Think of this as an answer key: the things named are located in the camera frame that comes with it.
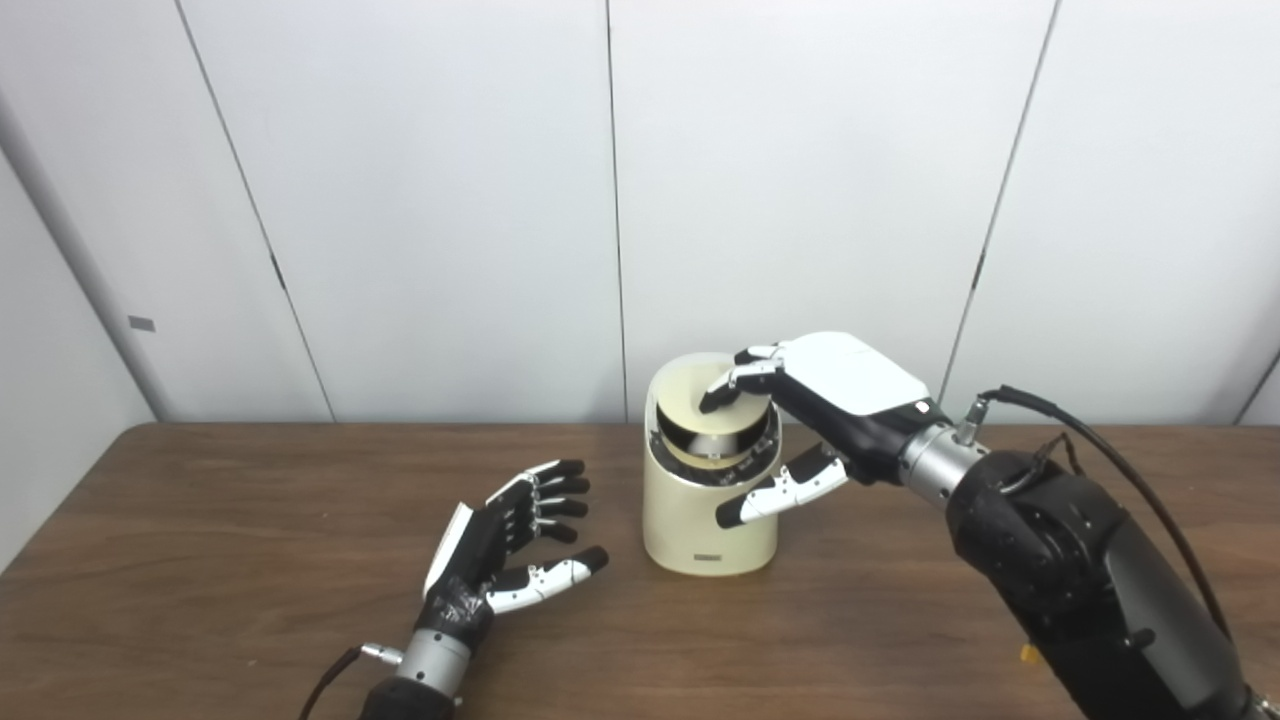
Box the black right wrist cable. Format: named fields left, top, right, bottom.
left=955, top=385, right=1233, bottom=641

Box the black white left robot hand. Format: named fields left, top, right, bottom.
left=415, top=459, right=610, bottom=656

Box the cream round bin lid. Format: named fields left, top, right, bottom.
left=656, top=366, right=773, bottom=471

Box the cream-colored round bin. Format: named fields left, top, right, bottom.
left=643, top=352, right=782, bottom=577

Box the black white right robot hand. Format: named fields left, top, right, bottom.
left=699, top=331, right=951, bottom=530

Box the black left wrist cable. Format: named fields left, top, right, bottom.
left=298, top=643, right=404, bottom=720

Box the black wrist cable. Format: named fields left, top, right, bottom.
left=298, top=643, right=404, bottom=720
left=955, top=385, right=1233, bottom=641

